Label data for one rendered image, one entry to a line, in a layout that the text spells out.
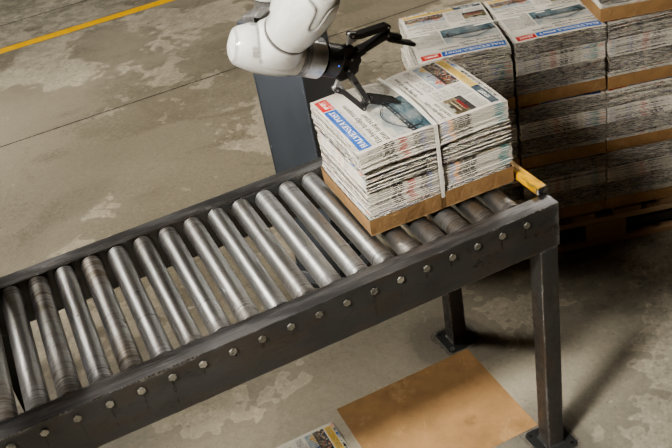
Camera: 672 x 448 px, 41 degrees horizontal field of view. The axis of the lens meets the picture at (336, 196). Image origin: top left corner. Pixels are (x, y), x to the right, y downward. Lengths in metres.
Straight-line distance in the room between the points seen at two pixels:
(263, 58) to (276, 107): 1.05
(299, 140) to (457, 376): 0.89
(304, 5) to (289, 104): 1.16
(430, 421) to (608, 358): 0.58
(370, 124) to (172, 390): 0.71
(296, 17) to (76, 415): 0.87
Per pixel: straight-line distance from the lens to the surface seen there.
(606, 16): 2.87
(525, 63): 2.84
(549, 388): 2.45
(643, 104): 3.05
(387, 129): 1.98
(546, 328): 2.30
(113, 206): 4.02
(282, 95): 2.85
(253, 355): 1.89
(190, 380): 1.88
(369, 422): 2.72
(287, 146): 2.95
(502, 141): 2.09
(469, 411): 2.71
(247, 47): 1.84
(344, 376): 2.87
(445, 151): 2.02
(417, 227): 2.06
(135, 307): 2.03
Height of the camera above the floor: 1.99
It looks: 33 degrees down
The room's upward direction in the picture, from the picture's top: 11 degrees counter-clockwise
